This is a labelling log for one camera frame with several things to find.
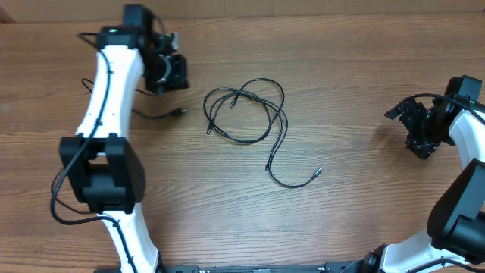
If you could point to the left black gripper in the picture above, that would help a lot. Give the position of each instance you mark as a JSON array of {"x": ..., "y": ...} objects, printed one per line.
[{"x": 179, "y": 79}]

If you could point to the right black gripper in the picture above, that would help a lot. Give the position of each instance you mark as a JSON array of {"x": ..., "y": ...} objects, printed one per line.
[{"x": 425, "y": 147}]

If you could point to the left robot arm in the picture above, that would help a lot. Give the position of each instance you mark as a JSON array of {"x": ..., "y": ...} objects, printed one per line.
[{"x": 102, "y": 178}]

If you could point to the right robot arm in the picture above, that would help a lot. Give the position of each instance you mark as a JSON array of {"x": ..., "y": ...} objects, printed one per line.
[{"x": 455, "y": 227}]

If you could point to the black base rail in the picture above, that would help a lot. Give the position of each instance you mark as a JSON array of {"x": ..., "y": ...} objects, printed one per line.
[{"x": 328, "y": 267}]

